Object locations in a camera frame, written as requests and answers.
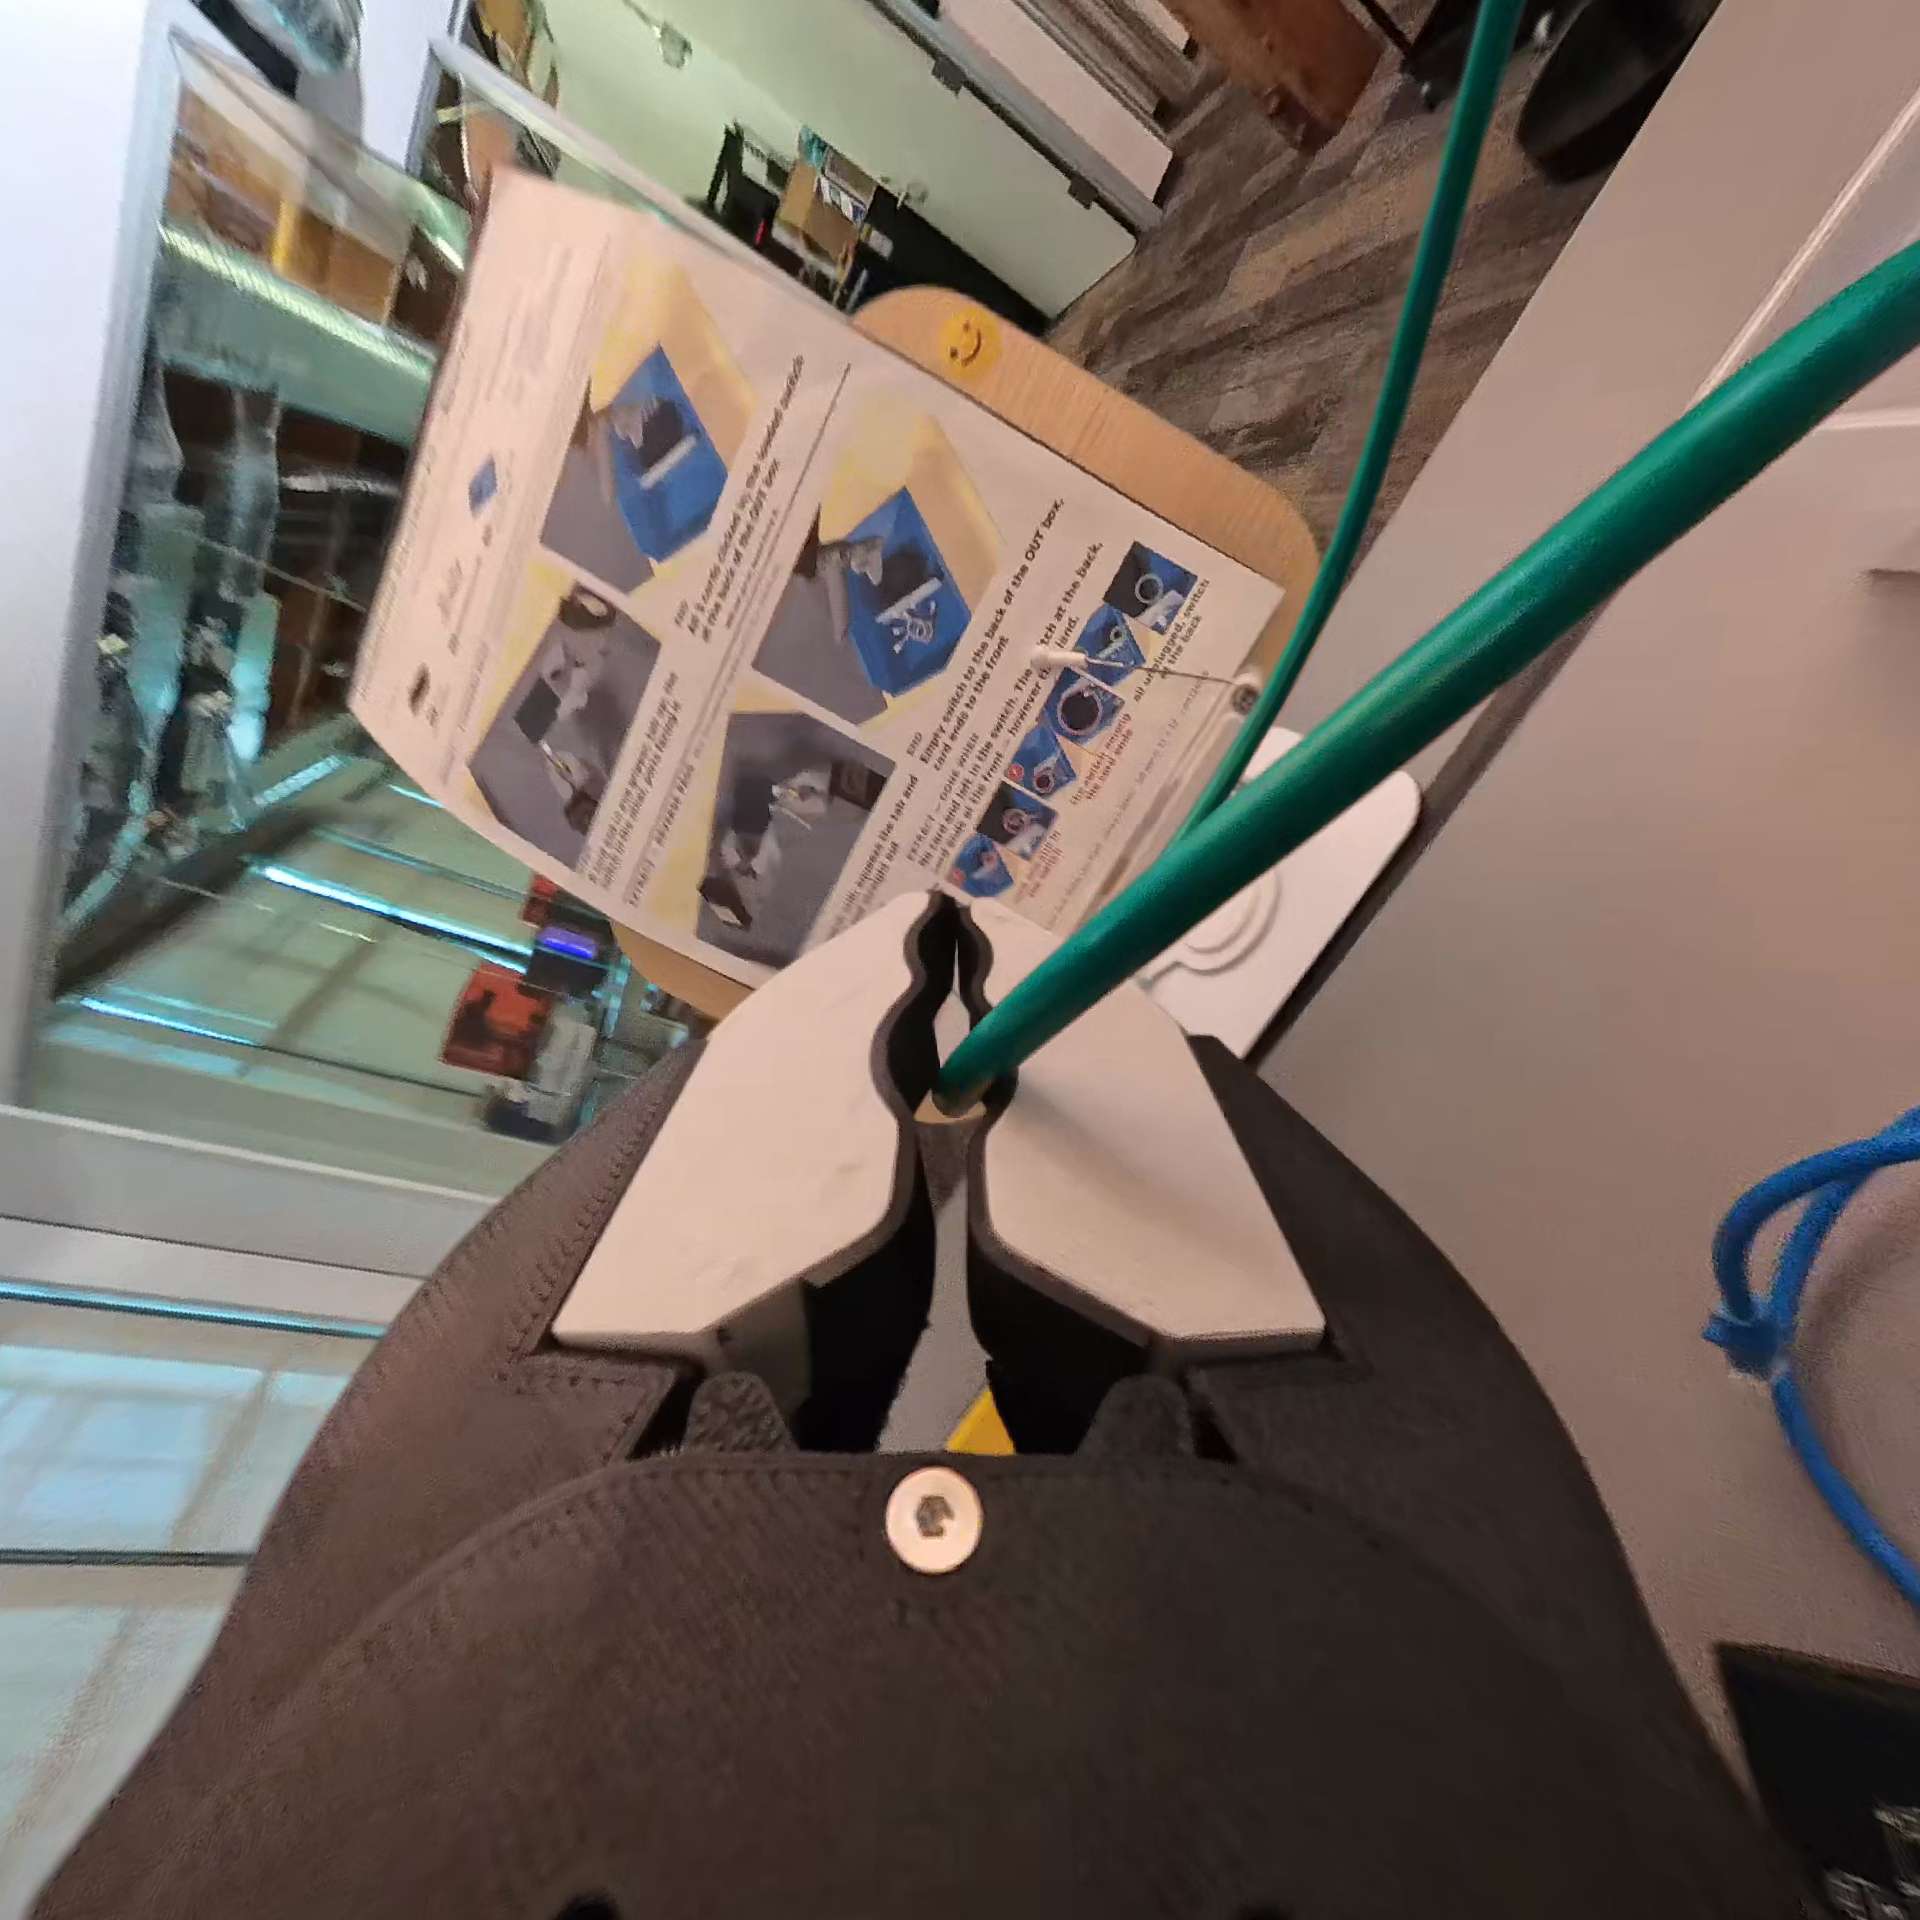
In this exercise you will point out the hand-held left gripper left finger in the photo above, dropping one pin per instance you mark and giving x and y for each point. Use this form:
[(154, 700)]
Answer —
[(737, 1171)]

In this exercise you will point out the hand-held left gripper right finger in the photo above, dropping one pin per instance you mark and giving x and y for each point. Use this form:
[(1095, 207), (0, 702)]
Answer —
[(1157, 1199)]

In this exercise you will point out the black ethernet splitter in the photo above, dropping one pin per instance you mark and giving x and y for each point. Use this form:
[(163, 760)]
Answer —
[(1845, 1785)]

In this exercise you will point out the red equipment case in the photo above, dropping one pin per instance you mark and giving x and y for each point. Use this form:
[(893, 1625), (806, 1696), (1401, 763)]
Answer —
[(496, 1020)]

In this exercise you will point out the white stand base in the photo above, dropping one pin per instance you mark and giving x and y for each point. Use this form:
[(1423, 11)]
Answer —
[(1334, 855)]

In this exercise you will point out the printed instruction sheet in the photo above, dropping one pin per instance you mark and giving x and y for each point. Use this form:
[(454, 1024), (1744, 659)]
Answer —
[(750, 601)]

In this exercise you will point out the wooden display board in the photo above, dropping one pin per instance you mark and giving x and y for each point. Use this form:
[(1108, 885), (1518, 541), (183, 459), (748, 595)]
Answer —
[(1171, 473)]

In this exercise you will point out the yellow smiley sticker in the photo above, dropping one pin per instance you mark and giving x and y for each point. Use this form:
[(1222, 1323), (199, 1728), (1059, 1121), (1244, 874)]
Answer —
[(972, 341)]

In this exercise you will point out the brown cardboard box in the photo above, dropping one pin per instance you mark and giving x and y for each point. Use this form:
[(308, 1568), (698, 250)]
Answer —
[(1275, 61)]

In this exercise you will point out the black round floor object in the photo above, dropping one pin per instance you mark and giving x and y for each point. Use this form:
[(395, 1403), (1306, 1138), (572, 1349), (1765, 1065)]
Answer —
[(1605, 75)]

